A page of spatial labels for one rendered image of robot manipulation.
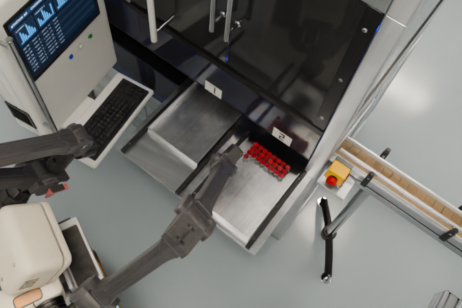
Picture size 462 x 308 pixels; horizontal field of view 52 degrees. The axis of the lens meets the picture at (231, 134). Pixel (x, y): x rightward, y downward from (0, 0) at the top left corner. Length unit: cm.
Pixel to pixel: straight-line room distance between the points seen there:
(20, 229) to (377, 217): 213
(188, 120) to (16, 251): 95
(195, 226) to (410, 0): 72
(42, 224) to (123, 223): 141
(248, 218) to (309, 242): 100
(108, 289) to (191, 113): 95
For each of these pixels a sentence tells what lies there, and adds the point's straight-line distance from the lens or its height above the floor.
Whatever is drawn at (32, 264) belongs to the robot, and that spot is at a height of 138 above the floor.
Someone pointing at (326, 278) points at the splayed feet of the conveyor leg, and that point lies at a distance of 275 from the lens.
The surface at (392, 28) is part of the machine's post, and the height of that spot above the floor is 177.
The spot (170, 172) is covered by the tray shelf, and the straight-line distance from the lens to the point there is 191.
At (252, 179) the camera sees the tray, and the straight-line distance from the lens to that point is 191.
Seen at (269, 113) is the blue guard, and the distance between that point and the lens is 179.
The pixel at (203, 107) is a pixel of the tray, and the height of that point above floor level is 88.
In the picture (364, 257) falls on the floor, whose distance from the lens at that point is 288.
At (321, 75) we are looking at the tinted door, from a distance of 149.
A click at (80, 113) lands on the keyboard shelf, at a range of 218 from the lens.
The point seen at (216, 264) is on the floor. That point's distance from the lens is 270.
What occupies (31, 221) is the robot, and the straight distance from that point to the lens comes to 140.
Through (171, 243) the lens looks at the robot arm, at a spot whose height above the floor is 151.
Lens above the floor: 263
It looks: 61 degrees down
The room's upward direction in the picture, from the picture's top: 9 degrees clockwise
